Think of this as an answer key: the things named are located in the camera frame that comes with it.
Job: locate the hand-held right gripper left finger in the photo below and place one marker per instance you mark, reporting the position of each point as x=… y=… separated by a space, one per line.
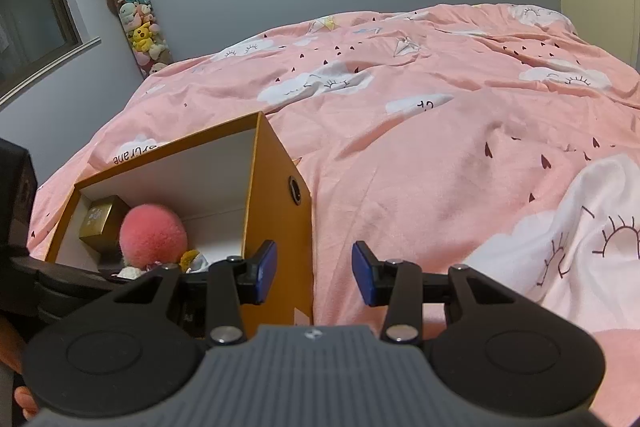
x=266 y=274

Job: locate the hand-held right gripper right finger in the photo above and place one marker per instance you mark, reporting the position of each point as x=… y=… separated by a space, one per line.
x=364 y=276

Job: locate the small gold box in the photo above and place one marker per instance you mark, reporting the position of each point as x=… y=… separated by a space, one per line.
x=102 y=219

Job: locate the yellow cardboard box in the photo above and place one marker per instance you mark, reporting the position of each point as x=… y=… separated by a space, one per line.
x=275 y=187

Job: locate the pink fluffy ball plush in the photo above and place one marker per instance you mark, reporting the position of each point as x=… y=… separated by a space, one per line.
x=152 y=234

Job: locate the white pink crocheted toy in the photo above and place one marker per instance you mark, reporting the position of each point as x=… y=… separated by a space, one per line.
x=131 y=273

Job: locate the person's left hand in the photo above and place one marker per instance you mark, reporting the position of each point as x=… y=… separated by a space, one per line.
x=11 y=342

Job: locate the pink printed blanket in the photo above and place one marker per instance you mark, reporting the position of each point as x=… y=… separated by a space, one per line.
x=450 y=132

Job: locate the window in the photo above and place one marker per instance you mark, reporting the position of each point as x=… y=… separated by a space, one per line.
x=25 y=7

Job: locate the clear tube of plush toys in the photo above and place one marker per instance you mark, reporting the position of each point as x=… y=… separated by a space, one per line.
x=142 y=32

